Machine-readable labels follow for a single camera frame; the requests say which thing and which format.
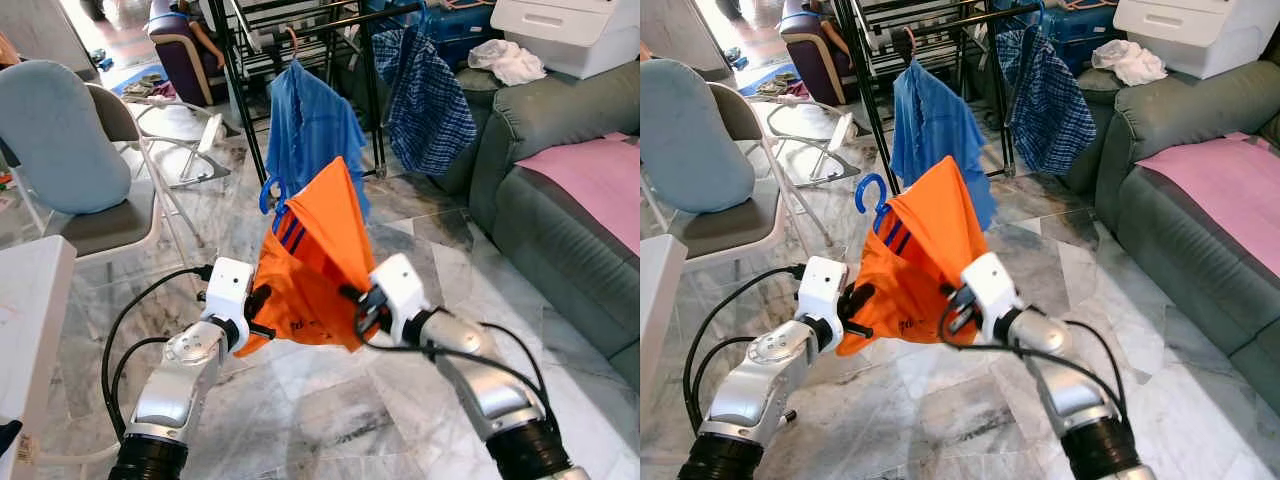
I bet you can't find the orange shirt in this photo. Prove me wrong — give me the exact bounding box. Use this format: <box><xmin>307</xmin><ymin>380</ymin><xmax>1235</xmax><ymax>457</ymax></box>
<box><xmin>234</xmin><ymin>154</ymin><xmax>377</xmax><ymax>357</ymax></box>
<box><xmin>834</xmin><ymin>154</ymin><xmax>992</xmax><ymax>359</ymax></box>

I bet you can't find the white grey folding chair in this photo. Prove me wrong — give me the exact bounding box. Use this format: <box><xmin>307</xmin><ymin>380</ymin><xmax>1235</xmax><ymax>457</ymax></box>
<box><xmin>0</xmin><ymin>82</ymin><xmax>217</xmax><ymax>302</ymax></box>
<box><xmin>640</xmin><ymin>82</ymin><xmax>837</xmax><ymax>302</ymax></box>

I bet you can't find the dark green sofa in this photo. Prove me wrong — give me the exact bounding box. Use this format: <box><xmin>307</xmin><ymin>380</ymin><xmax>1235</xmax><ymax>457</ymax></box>
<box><xmin>435</xmin><ymin>60</ymin><xmax>641</xmax><ymax>392</ymax></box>
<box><xmin>1060</xmin><ymin>60</ymin><xmax>1280</xmax><ymax>417</ymax></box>

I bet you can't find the black metal drying rack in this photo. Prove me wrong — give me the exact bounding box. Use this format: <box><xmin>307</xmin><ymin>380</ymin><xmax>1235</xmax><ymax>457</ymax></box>
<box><xmin>835</xmin><ymin>0</ymin><xmax>1062</xmax><ymax>197</ymax></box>
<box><xmin>205</xmin><ymin>0</ymin><xmax>442</xmax><ymax>187</ymax></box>

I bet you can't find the blue plaid shirt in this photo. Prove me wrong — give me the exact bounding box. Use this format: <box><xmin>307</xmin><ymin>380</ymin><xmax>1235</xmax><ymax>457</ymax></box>
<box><xmin>994</xmin><ymin>21</ymin><xmax>1100</xmax><ymax>177</ymax></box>
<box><xmin>371</xmin><ymin>21</ymin><xmax>480</xmax><ymax>180</ymax></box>

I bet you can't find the light blue cushion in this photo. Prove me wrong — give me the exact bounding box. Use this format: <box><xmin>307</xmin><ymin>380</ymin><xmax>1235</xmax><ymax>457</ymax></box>
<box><xmin>640</xmin><ymin>57</ymin><xmax>757</xmax><ymax>215</ymax></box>
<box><xmin>0</xmin><ymin>59</ymin><xmax>134</xmax><ymax>217</ymax></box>

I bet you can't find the crumpled cloth pile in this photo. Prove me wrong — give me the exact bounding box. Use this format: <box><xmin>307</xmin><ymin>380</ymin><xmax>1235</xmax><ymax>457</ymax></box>
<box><xmin>752</xmin><ymin>71</ymin><xmax>801</xmax><ymax>102</ymax></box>
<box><xmin>124</xmin><ymin>71</ymin><xmax>177</xmax><ymax>102</ymax></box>

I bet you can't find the purple armchair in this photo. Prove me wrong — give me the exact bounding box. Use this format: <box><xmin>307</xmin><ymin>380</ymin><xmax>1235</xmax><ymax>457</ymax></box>
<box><xmin>147</xmin><ymin>0</ymin><xmax>227</xmax><ymax>107</ymax></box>
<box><xmin>779</xmin><ymin>0</ymin><xmax>852</xmax><ymax>107</ymax></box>

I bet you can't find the blue floor mat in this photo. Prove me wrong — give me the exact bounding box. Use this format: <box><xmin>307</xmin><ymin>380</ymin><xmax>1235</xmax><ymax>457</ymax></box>
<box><xmin>100</xmin><ymin>64</ymin><xmax>152</xmax><ymax>92</ymax></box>
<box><xmin>728</xmin><ymin>64</ymin><xmax>776</xmax><ymax>94</ymax></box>

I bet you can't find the pink blanket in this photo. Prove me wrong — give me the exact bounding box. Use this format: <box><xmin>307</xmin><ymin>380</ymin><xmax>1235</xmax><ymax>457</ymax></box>
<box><xmin>514</xmin><ymin>132</ymin><xmax>641</xmax><ymax>257</ymax></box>
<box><xmin>1134</xmin><ymin>132</ymin><xmax>1280</xmax><ymax>267</ymax></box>

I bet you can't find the seated person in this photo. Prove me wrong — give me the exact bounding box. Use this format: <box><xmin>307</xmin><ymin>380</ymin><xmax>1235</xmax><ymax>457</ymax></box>
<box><xmin>150</xmin><ymin>0</ymin><xmax>227</xmax><ymax>72</ymax></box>
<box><xmin>785</xmin><ymin>0</ymin><xmax>852</xmax><ymax>62</ymax></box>

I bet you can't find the crumpled white cloth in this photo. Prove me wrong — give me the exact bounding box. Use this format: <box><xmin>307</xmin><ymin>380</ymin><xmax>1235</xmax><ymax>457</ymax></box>
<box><xmin>1089</xmin><ymin>37</ymin><xmax>1170</xmax><ymax>89</ymax></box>
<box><xmin>467</xmin><ymin>37</ymin><xmax>550</xmax><ymax>89</ymax></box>

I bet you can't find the blue suitcase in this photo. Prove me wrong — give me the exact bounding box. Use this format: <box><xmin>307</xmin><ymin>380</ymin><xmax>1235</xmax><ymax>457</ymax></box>
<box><xmin>1050</xmin><ymin>0</ymin><xmax>1122</xmax><ymax>52</ymax></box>
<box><xmin>430</xmin><ymin>0</ymin><xmax>502</xmax><ymax>72</ymax></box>

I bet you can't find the white plastic storage box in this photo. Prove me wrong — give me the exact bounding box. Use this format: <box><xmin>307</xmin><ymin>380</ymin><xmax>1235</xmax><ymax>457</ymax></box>
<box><xmin>1111</xmin><ymin>0</ymin><xmax>1280</xmax><ymax>82</ymax></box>
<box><xmin>489</xmin><ymin>0</ymin><xmax>641</xmax><ymax>82</ymax></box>

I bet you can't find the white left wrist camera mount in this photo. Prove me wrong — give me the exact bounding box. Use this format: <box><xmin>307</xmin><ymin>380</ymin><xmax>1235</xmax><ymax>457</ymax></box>
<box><xmin>796</xmin><ymin>256</ymin><xmax>850</xmax><ymax>327</ymax></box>
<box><xmin>204</xmin><ymin>257</ymin><xmax>255</xmax><ymax>327</ymax></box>

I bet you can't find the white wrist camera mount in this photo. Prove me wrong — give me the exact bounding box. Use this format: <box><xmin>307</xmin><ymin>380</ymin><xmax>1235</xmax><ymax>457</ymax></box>
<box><xmin>961</xmin><ymin>251</ymin><xmax>1024</xmax><ymax>320</ymax></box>
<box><xmin>204</xmin><ymin>257</ymin><xmax>255</xmax><ymax>327</ymax></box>
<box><xmin>367</xmin><ymin>252</ymin><xmax>432</xmax><ymax>322</ymax></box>
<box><xmin>796</xmin><ymin>256</ymin><xmax>850</xmax><ymax>327</ymax></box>

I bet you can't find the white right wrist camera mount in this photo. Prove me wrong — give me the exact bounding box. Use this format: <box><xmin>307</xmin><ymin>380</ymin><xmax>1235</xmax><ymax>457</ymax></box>
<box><xmin>961</xmin><ymin>251</ymin><xmax>1024</xmax><ymax>320</ymax></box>
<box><xmin>367</xmin><ymin>252</ymin><xmax>432</xmax><ymax>322</ymax></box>

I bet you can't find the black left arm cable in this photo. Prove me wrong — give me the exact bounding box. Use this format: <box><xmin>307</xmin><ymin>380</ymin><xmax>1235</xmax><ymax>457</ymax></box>
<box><xmin>682</xmin><ymin>264</ymin><xmax>805</xmax><ymax>432</ymax></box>
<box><xmin>109</xmin><ymin>335</ymin><xmax>172</xmax><ymax>442</ymax></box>
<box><xmin>689</xmin><ymin>335</ymin><xmax>753</xmax><ymax>432</ymax></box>
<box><xmin>99</xmin><ymin>264</ymin><xmax>214</xmax><ymax>442</ymax></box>

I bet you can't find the white baby rocker frame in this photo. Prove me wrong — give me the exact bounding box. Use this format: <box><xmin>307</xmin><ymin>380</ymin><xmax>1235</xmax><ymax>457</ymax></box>
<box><xmin>125</xmin><ymin>94</ymin><xmax>234</xmax><ymax>192</ymax></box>
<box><xmin>750</xmin><ymin>94</ymin><xmax>857</xmax><ymax>192</ymax></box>

